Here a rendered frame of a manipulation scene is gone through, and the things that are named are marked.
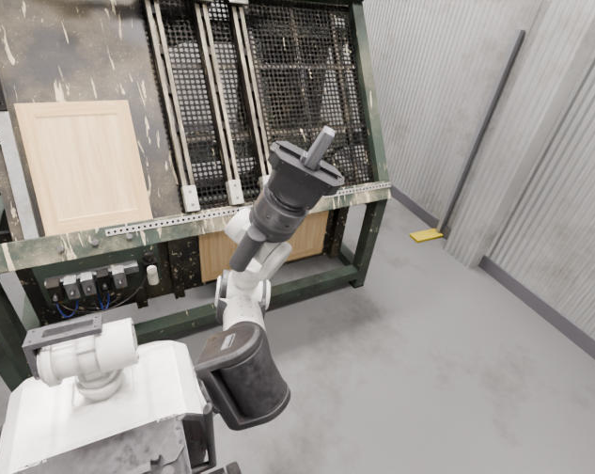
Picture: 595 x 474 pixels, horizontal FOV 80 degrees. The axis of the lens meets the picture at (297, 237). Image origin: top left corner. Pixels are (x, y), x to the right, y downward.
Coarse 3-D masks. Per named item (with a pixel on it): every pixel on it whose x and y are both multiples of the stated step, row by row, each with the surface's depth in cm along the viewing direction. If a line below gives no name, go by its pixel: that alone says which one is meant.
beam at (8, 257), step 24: (360, 192) 219; (384, 192) 227; (168, 216) 171; (24, 240) 147; (48, 240) 151; (72, 240) 154; (120, 240) 162; (144, 240) 167; (168, 240) 171; (0, 264) 144; (24, 264) 147
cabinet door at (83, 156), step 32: (32, 128) 150; (64, 128) 156; (96, 128) 161; (128, 128) 166; (32, 160) 151; (64, 160) 156; (96, 160) 161; (128, 160) 166; (64, 192) 156; (96, 192) 161; (128, 192) 167; (64, 224) 156; (96, 224) 161
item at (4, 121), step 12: (0, 72) 147; (0, 120) 144; (0, 132) 144; (12, 132) 146; (12, 144) 146; (12, 156) 146; (12, 168) 146; (12, 180) 146; (24, 180) 148; (24, 192) 148; (24, 204) 148; (24, 216) 148; (24, 228) 148; (36, 228) 150
